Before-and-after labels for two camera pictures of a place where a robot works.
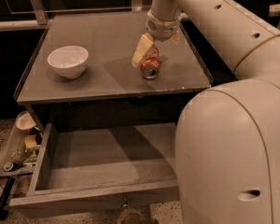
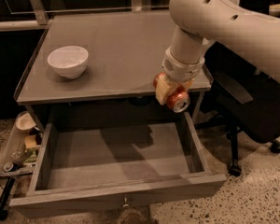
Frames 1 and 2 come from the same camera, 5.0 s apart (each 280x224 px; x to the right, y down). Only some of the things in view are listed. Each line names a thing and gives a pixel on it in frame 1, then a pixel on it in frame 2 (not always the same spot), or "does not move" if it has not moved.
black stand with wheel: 0,211 does not move
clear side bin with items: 21,151 does not move
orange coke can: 150,65 → 178,97
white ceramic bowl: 70,62 does not move
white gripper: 163,28 → 181,69
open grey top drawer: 85,169 does not move
